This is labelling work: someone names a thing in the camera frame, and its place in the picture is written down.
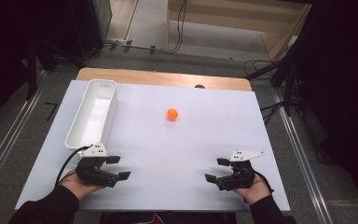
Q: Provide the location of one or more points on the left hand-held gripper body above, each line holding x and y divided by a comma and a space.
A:
90, 171

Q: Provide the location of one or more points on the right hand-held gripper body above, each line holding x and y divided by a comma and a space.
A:
240, 177

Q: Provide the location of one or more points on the white plastic bin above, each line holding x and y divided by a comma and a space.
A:
93, 118

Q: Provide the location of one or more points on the orange ball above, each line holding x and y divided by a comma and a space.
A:
172, 114

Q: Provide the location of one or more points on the person's right hand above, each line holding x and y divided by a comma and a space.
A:
254, 192

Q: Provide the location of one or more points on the person's left hand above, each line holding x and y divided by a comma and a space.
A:
76, 186

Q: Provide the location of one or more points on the white board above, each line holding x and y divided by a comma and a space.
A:
174, 149

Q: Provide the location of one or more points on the person's dark clothing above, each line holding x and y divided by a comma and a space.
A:
183, 218

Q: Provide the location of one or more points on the dark round table grommet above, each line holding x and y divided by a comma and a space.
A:
199, 86

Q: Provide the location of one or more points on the wooden table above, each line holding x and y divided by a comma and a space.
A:
155, 77

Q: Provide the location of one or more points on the black metal stand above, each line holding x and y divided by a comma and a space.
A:
287, 81
32, 68

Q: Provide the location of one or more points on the light wooden shelf unit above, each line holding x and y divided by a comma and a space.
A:
230, 18

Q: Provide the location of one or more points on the dark curtain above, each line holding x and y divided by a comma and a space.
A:
345, 77
18, 25

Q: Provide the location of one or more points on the metal floor rail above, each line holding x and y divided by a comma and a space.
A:
304, 158
9, 140

